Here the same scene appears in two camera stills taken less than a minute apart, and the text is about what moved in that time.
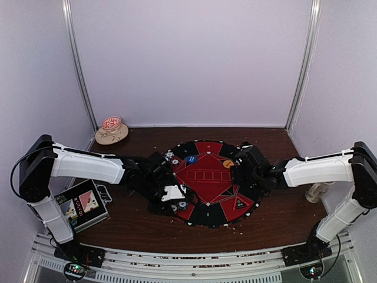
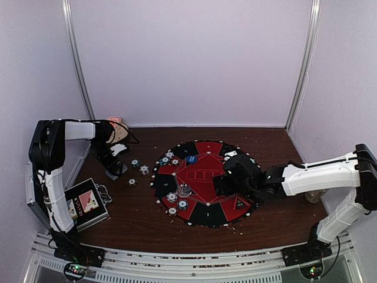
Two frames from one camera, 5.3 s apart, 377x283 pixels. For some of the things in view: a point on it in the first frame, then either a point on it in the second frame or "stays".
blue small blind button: [192, 159] stays
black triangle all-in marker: [240, 204] stays
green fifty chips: [182, 205] stays
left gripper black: [165, 207] to [108, 166]
